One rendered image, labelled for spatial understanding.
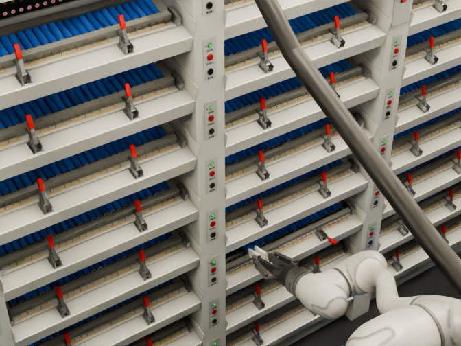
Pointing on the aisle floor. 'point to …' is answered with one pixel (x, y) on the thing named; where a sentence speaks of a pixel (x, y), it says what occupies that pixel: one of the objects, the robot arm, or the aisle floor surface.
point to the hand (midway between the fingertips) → (258, 254)
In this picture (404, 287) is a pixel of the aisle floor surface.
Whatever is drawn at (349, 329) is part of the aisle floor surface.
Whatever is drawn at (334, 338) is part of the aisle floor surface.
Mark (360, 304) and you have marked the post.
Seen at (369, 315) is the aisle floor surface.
